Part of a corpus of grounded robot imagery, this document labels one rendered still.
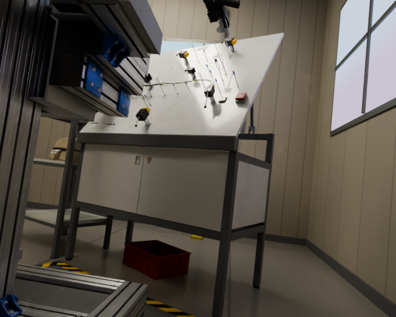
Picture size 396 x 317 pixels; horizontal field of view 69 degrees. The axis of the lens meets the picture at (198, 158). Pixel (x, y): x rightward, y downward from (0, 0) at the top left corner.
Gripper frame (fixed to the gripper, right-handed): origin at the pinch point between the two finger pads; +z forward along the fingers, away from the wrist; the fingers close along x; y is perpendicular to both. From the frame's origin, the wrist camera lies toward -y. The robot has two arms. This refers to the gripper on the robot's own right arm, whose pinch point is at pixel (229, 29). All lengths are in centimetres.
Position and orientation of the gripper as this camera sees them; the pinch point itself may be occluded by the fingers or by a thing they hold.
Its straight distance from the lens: 165.8
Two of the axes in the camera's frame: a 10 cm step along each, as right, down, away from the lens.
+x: -0.6, 8.2, -5.7
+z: 3.7, 5.5, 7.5
